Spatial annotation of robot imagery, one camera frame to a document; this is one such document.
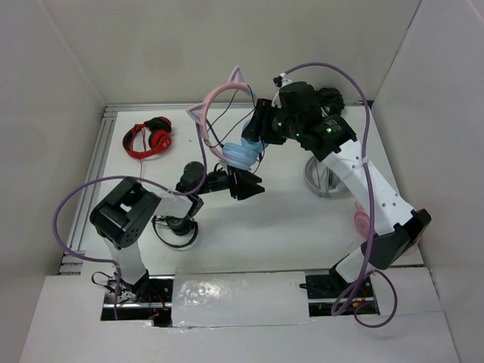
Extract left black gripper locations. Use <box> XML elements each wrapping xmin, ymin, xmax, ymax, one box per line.
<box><xmin>196</xmin><ymin>157</ymin><xmax>265</xmax><ymax>200</ymax></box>

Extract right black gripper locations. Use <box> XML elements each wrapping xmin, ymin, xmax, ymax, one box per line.
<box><xmin>240</xmin><ymin>98</ymin><xmax>301</xmax><ymax>144</ymax></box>

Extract thin black headphone cable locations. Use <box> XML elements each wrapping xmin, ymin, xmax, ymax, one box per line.
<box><xmin>206</xmin><ymin>85</ymin><xmax>265</xmax><ymax>163</ymax></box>

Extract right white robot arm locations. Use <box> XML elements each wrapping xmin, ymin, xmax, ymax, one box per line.
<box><xmin>242</xmin><ymin>82</ymin><xmax>431</xmax><ymax>296</ymax></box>

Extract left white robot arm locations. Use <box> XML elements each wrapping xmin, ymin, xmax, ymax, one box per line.
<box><xmin>90</xmin><ymin>161</ymin><xmax>265</xmax><ymax>302</ymax></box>

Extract small black headphones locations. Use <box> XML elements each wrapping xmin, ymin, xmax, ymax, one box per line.
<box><xmin>151</xmin><ymin>216</ymin><xmax>199</xmax><ymax>250</ymax></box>

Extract grey white headphones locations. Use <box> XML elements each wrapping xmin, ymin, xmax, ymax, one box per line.
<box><xmin>302</xmin><ymin>157</ymin><xmax>349</xmax><ymax>199</ymax></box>

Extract red black headphones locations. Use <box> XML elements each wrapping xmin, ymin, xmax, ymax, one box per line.
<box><xmin>122</xmin><ymin>116</ymin><xmax>172</xmax><ymax>176</ymax></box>

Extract white taped front panel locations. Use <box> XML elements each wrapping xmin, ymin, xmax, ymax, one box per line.
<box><xmin>171</xmin><ymin>271</ymin><xmax>309</xmax><ymax>328</ymax></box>

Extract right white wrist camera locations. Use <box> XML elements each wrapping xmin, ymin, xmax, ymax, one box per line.
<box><xmin>272</xmin><ymin>73</ymin><xmax>293</xmax><ymax>88</ymax></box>

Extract black headphones with blue cable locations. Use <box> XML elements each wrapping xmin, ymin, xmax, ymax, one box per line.
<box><xmin>316</xmin><ymin>88</ymin><xmax>345</xmax><ymax>116</ymax></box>

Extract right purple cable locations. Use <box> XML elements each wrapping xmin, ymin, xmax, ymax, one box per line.
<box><xmin>281</xmin><ymin>62</ymin><xmax>398</xmax><ymax>328</ymax></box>

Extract purple cable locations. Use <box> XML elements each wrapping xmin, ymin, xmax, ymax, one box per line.
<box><xmin>281</xmin><ymin>62</ymin><xmax>398</xmax><ymax>328</ymax></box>
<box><xmin>53</xmin><ymin>124</ymin><xmax>213</xmax><ymax>321</ymax></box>

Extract aluminium frame rail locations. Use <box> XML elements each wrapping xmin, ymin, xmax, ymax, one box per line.
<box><xmin>73</xmin><ymin>101</ymin><xmax>374</xmax><ymax>216</ymax></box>

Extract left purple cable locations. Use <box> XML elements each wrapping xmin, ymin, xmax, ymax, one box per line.
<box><xmin>53</xmin><ymin>124</ymin><xmax>213</xmax><ymax>321</ymax></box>

